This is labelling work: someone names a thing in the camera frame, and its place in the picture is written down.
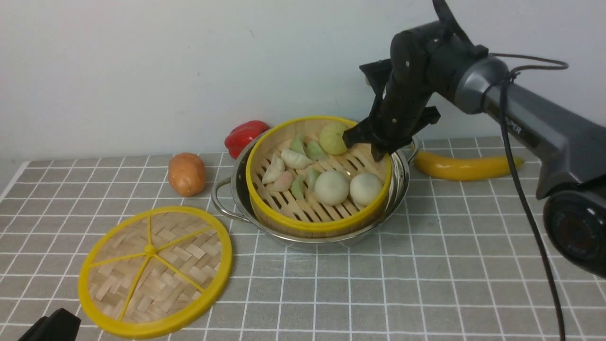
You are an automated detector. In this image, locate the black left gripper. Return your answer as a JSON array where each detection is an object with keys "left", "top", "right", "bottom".
[{"left": 18, "top": 308, "right": 81, "bottom": 341}]

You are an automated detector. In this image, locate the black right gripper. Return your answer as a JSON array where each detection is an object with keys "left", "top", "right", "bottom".
[{"left": 342, "top": 21, "right": 489, "bottom": 162}]

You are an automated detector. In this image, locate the bamboo steamer basket yellow rim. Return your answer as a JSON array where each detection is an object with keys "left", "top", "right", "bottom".
[{"left": 245, "top": 116, "right": 392, "bottom": 238}]

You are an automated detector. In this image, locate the woven bamboo steamer lid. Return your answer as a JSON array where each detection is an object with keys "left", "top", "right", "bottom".
[{"left": 78, "top": 206, "right": 233, "bottom": 340}]

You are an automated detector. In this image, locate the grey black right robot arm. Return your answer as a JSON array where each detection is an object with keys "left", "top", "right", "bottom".
[{"left": 343, "top": 18, "right": 606, "bottom": 277}]

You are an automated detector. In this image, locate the green dumpling top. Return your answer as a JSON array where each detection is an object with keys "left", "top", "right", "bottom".
[{"left": 289, "top": 134, "right": 307, "bottom": 157}]

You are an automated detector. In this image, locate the green dumpling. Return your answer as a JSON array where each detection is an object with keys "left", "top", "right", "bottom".
[
  {"left": 305, "top": 140, "right": 328, "bottom": 161},
  {"left": 290, "top": 174, "right": 305, "bottom": 199},
  {"left": 289, "top": 134, "right": 307, "bottom": 157}
]

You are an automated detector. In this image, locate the stainless steel pot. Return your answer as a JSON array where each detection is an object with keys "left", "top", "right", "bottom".
[{"left": 211, "top": 137, "right": 419, "bottom": 253}]

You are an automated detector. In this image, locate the yellow-green round bun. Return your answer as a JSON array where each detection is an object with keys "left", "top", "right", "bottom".
[{"left": 318, "top": 121, "right": 353, "bottom": 155}]

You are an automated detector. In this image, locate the white round bun right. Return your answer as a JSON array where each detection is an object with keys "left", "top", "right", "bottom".
[{"left": 350, "top": 172, "right": 383, "bottom": 206}]

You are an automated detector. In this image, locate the white round bun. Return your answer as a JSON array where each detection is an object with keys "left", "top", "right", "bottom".
[
  {"left": 314, "top": 170, "right": 350, "bottom": 206},
  {"left": 350, "top": 172, "right": 383, "bottom": 206}
]

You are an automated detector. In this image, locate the green dumpling right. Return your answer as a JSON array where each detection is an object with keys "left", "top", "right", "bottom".
[{"left": 305, "top": 140, "right": 328, "bottom": 161}]

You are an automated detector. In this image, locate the white round bun left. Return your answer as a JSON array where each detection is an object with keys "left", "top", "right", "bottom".
[{"left": 314, "top": 170, "right": 350, "bottom": 206}]

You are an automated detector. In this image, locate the yellow banana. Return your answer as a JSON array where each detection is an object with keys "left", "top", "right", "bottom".
[{"left": 413, "top": 151, "right": 511, "bottom": 182}]

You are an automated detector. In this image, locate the white dumpling centre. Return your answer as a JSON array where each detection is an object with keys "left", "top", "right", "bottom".
[{"left": 280, "top": 148, "right": 313, "bottom": 169}]

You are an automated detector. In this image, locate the white dumpling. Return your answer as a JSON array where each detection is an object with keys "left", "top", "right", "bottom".
[
  {"left": 280, "top": 148, "right": 313, "bottom": 169},
  {"left": 262, "top": 155, "right": 286, "bottom": 184}
]

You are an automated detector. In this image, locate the green dumpling lower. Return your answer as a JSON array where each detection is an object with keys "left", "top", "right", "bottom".
[{"left": 290, "top": 174, "right": 305, "bottom": 199}]

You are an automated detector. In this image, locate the white dumpling upper left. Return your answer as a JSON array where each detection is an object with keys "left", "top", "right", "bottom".
[{"left": 262, "top": 155, "right": 286, "bottom": 184}]

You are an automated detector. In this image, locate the pink dumpling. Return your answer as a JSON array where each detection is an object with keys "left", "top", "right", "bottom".
[{"left": 266, "top": 171, "right": 294, "bottom": 192}]

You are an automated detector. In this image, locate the red bell pepper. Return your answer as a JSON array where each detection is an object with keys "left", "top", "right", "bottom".
[{"left": 224, "top": 120, "right": 270, "bottom": 160}]

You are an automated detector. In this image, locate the grey checked tablecloth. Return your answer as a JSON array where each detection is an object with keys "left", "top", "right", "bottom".
[{"left": 0, "top": 132, "right": 606, "bottom": 341}]

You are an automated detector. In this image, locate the brown potato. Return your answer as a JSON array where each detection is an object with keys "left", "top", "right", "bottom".
[{"left": 168, "top": 153, "right": 206, "bottom": 197}]

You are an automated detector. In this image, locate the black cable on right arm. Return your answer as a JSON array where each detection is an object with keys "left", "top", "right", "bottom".
[{"left": 432, "top": 0, "right": 569, "bottom": 341}]

